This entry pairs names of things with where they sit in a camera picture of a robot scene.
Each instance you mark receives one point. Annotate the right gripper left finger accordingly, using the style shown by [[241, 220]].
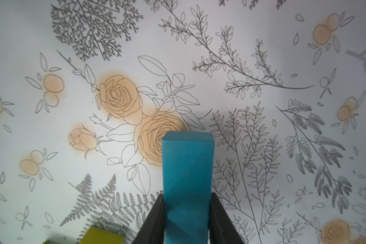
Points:
[[153, 229]]

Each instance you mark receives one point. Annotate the lime green block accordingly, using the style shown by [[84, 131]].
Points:
[[50, 242]]

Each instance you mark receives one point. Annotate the teal block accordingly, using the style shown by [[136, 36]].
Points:
[[187, 161]]

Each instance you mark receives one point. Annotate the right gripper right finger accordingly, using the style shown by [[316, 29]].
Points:
[[221, 228]]

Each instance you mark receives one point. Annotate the yellow block on green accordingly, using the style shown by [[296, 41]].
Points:
[[95, 235]]

